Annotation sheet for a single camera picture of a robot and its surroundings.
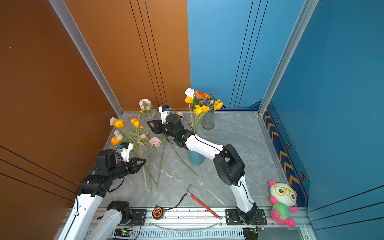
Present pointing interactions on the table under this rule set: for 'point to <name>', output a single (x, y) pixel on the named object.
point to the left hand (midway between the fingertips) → (145, 159)
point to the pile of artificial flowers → (145, 146)
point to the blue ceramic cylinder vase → (195, 158)
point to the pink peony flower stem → (145, 106)
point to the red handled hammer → (194, 197)
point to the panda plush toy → (283, 197)
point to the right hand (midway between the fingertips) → (148, 122)
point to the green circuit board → (123, 232)
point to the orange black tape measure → (157, 213)
